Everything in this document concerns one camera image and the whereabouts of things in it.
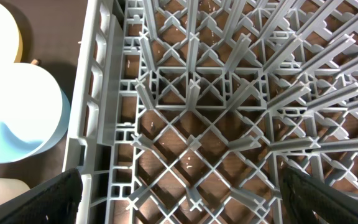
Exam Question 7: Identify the dark brown serving tray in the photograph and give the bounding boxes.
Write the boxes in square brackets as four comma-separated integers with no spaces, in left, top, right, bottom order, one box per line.
[0,0,88,188]

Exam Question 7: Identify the grey plastic dishwasher rack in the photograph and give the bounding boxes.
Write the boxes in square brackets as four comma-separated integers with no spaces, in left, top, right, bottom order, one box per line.
[63,0,358,223]

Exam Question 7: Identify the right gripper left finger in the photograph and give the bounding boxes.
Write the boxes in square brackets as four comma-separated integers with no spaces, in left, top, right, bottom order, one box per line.
[0,168,83,224]

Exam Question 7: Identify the wooden chopstick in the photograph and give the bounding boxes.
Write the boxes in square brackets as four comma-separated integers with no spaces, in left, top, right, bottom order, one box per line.
[31,59,40,65]

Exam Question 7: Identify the light blue bowl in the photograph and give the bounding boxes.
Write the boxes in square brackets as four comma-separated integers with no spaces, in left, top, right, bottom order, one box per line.
[0,63,70,164]

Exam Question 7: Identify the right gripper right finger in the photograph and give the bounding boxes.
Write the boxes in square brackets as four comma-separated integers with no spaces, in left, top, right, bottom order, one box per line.
[280,167,358,224]

